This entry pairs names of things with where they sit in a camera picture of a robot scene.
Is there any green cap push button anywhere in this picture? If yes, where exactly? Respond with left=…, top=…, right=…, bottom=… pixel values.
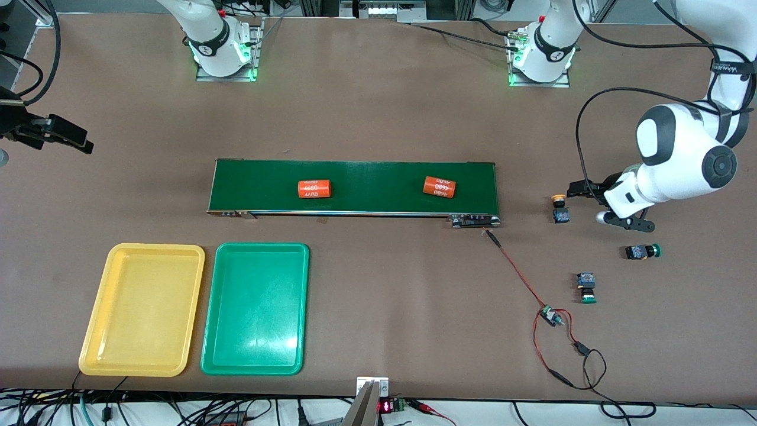
left=577, top=272, right=598, bottom=305
left=625, top=243, right=662, bottom=261

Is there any orange 4680 cylinder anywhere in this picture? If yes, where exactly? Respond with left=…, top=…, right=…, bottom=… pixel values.
left=297, top=179, right=332, bottom=199
left=423, top=176, right=457, bottom=199

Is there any yellow plastic tray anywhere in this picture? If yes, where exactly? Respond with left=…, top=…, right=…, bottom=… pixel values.
left=79, top=243, right=206, bottom=377

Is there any green belt conveyor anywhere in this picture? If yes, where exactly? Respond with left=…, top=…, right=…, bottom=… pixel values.
left=207, top=158, right=502, bottom=229

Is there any red clip lead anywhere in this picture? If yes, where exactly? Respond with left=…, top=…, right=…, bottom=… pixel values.
left=408, top=400, right=457, bottom=426

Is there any green plastic tray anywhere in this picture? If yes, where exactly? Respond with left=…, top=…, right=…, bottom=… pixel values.
left=200, top=242, right=310, bottom=376

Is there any thin black cable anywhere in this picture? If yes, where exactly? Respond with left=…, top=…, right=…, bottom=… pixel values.
left=0, top=50, right=47, bottom=100

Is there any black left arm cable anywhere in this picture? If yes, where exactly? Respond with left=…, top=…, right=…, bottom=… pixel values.
left=571, top=0, right=728, bottom=185

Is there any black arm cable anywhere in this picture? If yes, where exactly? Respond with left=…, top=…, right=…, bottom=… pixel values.
left=571, top=0, right=728, bottom=185
left=18, top=0, right=64, bottom=106

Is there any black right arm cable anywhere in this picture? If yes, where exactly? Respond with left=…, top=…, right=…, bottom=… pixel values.
left=18, top=0, right=64, bottom=106

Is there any aluminium extrusion post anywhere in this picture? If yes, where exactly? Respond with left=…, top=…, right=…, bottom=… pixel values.
left=20, top=0, right=55, bottom=28

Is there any red black conveyor cable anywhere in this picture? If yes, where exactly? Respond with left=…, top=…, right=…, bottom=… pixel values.
left=485, top=230, right=548, bottom=313

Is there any red black cable short lead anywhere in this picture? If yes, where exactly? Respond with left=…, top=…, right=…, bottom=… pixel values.
left=556, top=309, right=657, bottom=419

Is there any aluminium arm base plate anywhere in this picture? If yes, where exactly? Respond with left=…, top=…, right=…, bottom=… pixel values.
left=506, top=27, right=572, bottom=89
left=196, top=17, right=264, bottom=83

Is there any red black cable long loop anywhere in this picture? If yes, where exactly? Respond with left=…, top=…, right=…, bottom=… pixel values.
left=532, top=311, right=592, bottom=391

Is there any black cable on table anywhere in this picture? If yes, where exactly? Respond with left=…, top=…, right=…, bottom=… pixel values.
left=411, top=18, right=521, bottom=54

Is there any metal frame with lights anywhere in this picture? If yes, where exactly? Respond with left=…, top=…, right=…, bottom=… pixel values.
left=338, top=0, right=428, bottom=24

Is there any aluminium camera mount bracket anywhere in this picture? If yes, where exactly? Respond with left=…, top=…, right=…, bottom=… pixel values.
left=342, top=376, right=391, bottom=426

